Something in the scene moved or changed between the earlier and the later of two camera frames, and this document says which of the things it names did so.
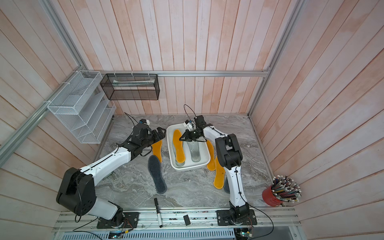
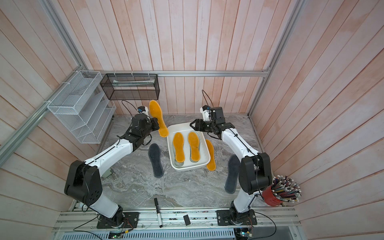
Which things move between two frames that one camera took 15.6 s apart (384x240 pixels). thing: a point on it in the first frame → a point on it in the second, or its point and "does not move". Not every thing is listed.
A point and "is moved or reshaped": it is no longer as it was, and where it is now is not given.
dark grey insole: x=154 y=166 is moved or reshaped
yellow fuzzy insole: x=157 y=150 → x=155 y=112
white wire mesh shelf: x=79 y=106 does not move
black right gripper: x=186 y=134 → x=200 y=124
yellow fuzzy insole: x=218 y=182 → x=193 y=139
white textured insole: x=194 y=148 does not move
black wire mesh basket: x=131 y=86 does not move
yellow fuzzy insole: x=211 y=165 does not move
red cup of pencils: x=283 y=189 does not move
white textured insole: x=178 y=163 does not move
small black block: x=187 y=221 does not move
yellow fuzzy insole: x=179 y=146 does not move
